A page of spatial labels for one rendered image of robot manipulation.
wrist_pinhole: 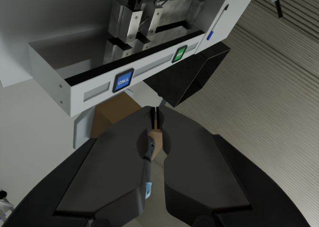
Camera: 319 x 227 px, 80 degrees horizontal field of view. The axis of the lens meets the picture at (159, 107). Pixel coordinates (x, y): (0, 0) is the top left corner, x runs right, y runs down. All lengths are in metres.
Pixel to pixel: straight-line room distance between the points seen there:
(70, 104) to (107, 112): 0.37
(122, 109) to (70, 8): 0.45
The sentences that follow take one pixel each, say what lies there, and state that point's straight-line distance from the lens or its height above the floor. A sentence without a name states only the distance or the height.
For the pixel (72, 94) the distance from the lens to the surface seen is 0.40.
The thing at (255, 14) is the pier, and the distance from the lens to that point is 3.31.
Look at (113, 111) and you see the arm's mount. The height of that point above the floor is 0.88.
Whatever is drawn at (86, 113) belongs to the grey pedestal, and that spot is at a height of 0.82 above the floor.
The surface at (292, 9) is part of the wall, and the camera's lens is 3.40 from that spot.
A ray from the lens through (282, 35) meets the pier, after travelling 3.28.
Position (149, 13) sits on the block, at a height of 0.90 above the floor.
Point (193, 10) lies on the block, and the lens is 0.75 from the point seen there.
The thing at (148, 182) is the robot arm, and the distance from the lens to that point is 0.74.
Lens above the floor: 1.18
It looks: 13 degrees down
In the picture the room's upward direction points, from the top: 132 degrees clockwise
